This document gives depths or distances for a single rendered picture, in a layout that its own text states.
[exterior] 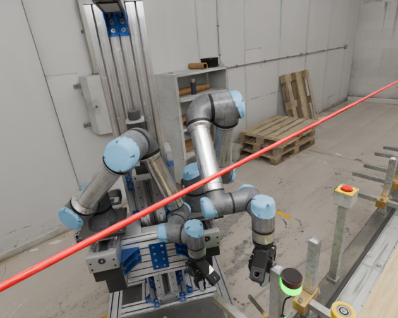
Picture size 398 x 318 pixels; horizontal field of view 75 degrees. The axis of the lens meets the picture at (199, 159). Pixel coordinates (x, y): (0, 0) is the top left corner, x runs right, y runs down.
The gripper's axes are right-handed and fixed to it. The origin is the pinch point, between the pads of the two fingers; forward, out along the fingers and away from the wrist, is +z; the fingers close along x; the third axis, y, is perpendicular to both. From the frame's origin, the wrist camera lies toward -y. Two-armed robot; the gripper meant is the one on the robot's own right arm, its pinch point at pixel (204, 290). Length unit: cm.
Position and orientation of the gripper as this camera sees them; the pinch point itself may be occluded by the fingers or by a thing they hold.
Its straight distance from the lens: 130.2
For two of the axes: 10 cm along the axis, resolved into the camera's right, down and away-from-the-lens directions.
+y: -6.7, -2.4, 7.1
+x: -7.4, 3.3, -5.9
